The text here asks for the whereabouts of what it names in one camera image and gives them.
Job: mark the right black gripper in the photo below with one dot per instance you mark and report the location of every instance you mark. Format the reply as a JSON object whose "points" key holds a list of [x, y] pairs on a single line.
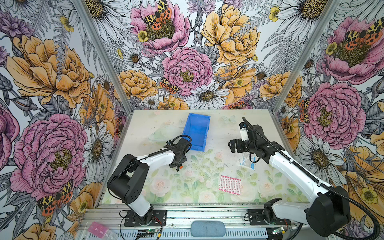
{"points": [[239, 143]]}

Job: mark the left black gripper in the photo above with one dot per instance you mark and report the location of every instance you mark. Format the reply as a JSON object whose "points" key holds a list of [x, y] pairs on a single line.
{"points": [[183, 159]]}

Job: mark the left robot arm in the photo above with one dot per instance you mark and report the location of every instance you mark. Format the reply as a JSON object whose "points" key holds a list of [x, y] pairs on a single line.
{"points": [[128, 179]]}

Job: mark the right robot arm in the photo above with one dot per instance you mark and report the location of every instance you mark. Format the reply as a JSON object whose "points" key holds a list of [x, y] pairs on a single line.
{"points": [[327, 210]]}

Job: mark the blue plastic bin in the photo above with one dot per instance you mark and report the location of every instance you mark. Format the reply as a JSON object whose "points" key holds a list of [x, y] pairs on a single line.
{"points": [[197, 127]]}

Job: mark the white blue sachet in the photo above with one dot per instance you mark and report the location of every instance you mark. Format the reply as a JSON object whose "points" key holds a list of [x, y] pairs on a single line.
{"points": [[247, 161]]}

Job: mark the pink patterned packet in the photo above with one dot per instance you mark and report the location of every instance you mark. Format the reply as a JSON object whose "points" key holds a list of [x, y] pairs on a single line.
{"points": [[230, 185]]}

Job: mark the grey oval pad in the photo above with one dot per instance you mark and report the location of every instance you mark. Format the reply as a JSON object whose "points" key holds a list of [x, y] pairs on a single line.
{"points": [[208, 229]]}

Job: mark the green circuit board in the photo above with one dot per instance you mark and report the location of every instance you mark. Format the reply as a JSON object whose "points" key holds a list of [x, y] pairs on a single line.
{"points": [[150, 233]]}

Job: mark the pink box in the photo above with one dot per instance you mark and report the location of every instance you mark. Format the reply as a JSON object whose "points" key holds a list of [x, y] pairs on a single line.
{"points": [[99, 230]]}

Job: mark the left corner aluminium post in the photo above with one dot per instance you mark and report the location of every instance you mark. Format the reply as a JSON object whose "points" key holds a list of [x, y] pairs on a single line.
{"points": [[95, 37]]}

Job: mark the corner aluminium post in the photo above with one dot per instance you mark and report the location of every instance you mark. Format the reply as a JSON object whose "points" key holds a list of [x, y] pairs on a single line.
{"points": [[95, 37], [313, 38]]}

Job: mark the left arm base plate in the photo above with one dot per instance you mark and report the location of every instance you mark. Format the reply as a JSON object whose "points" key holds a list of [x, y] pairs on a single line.
{"points": [[154, 218]]}

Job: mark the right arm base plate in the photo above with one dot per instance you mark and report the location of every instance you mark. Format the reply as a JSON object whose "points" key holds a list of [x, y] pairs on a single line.
{"points": [[259, 217]]}

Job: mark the aluminium rail frame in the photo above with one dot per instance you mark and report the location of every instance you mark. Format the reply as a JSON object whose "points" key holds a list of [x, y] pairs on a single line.
{"points": [[180, 218]]}

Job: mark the right corner aluminium post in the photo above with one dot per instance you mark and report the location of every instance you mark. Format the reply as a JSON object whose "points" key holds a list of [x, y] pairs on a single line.
{"points": [[313, 38]]}

